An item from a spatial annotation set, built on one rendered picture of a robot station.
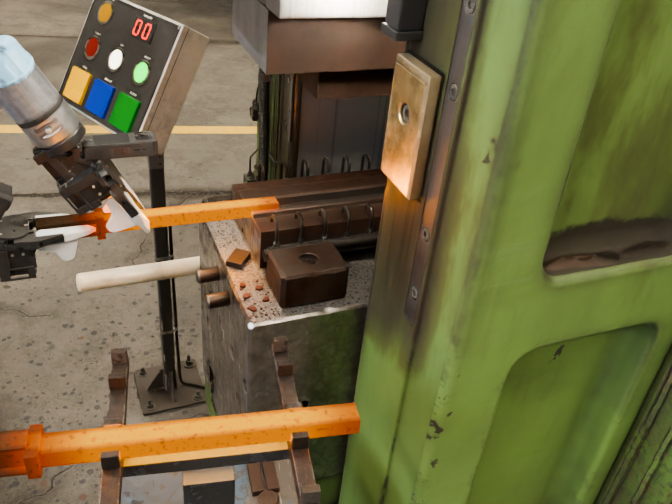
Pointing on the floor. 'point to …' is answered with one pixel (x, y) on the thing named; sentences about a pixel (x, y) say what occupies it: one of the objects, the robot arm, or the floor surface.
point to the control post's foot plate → (158, 402)
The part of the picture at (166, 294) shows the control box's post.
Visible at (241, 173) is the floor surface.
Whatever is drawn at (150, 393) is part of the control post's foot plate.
